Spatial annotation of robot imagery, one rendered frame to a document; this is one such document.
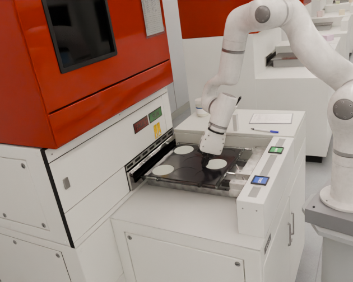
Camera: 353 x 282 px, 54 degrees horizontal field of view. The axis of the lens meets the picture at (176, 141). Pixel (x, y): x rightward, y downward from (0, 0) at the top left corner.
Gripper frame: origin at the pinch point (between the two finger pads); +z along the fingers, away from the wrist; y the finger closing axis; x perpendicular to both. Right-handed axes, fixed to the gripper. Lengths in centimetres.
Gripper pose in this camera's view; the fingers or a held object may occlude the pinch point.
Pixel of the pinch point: (204, 161)
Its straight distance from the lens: 155.2
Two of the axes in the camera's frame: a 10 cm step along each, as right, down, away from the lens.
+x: -1.6, -3.6, 9.2
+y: 9.4, 2.2, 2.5
